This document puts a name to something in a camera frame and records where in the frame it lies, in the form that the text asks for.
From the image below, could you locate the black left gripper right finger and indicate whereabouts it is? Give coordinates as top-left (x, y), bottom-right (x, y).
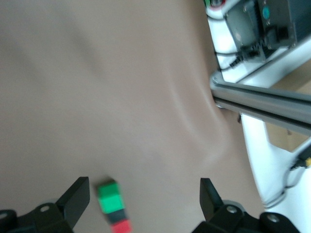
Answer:
top-left (191, 178), bottom-right (258, 233)

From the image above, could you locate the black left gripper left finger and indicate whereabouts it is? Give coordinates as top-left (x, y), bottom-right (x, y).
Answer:
top-left (31, 176), bottom-right (91, 233)

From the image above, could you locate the green cube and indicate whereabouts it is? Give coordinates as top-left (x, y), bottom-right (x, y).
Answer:
top-left (96, 180), bottom-right (126, 215)

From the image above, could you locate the red cube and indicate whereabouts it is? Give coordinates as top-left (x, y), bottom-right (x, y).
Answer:
top-left (110, 218), bottom-right (134, 233)

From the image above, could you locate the black cube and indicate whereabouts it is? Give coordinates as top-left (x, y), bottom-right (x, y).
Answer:
top-left (104, 209), bottom-right (130, 225)

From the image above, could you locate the grey electronics box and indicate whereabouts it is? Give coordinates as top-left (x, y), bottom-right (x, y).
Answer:
top-left (225, 0), bottom-right (311, 64)

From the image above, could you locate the black cable with yellow plug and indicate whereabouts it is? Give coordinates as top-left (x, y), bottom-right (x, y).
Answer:
top-left (279, 144), bottom-right (311, 199)

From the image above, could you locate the aluminium camera post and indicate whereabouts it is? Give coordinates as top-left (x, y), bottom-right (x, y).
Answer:
top-left (209, 72), bottom-right (311, 136)

